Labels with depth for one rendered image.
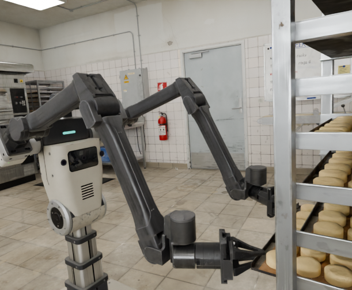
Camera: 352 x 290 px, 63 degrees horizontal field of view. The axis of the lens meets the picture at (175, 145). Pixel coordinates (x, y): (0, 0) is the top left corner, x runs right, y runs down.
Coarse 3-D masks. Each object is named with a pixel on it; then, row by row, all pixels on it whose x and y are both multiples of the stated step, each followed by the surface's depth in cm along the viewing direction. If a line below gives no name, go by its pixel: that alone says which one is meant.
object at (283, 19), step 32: (288, 0) 44; (288, 32) 45; (288, 64) 46; (288, 96) 46; (288, 128) 47; (288, 160) 48; (288, 192) 49; (288, 224) 50; (288, 256) 51; (288, 288) 52
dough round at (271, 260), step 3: (267, 252) 63; (270, 252) 62; (273, 252) 62; (267, 255) 61; (270, 255) 61; (273, 255) 61; (267, 258) 61; (270, 258) 60; (273, 258) 60; (267, 261) 61; (270, 261) 60; (273, 261) 59; (267, 264) 61; (270, 264) 60; (273, 264) 59; (270, 267) 60; (273, 267) 60
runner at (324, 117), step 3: (321, 114) 84; (324, 114) 84; (327, 114) 83; (330, 114) 83; (333, 114) 83; (336, 114) 82; (339, 114) 82; (342, 114) 81; (345, 114) 81; (348, 114) 80; (351, 114) 80; (321, 117) 84; (324, 117) 84; (327, 117) 84; (330, 117) 83; (333, 117) 83; (321, 120) 85; (324, 120) 84; (333, 120) 83; (321, 123) 84
